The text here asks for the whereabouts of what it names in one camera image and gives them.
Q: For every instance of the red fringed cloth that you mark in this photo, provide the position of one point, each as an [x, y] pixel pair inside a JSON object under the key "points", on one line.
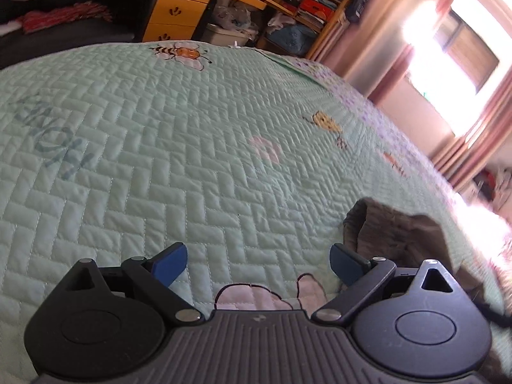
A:
{"points": [[64, 16]]}

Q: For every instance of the blue cloth bundle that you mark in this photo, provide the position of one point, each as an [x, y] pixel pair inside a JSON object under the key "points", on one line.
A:
{"points": [[292, 40]]}

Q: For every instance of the wooden desk with drawers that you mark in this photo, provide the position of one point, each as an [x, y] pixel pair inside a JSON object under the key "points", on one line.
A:
{"points": [[180, 4]]}

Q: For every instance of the red box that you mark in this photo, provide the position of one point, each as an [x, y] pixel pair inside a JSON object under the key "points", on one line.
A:
{"points": [[316, 8]]}

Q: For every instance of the pink curtain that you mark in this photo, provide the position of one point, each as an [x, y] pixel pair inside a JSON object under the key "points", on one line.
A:
{"points": [[384, 20], [476, 140]]}

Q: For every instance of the black armchair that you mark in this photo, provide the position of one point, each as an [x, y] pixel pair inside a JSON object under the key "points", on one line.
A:
{"points": [[80, 40]]}

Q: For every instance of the white plastic bags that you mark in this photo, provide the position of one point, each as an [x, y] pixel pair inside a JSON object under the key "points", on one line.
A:
{"points": [[234, 14]]}

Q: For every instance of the window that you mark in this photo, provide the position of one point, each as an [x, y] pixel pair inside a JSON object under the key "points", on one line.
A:
{"points": [[464, 44]]}

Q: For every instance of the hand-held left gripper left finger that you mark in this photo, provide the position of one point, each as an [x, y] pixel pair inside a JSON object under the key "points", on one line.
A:
{"points": [[170, 264]]}

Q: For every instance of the white storage box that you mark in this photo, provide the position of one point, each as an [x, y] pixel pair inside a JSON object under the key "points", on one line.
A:
{"points": [[224, 35]]}

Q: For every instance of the dark blue bag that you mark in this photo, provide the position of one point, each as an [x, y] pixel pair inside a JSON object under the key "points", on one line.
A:
{"points": [[357, 2]]}

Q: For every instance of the green quilted bee bedspread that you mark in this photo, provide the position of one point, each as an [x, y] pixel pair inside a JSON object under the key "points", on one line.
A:
{"points": [[200, 148]]}

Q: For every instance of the grey pants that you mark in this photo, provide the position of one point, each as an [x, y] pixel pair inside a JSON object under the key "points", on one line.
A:
{"points": [[396, 232]]}

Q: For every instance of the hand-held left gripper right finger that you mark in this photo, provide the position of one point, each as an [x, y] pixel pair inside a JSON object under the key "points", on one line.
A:
{"points": [[346, 266]]}

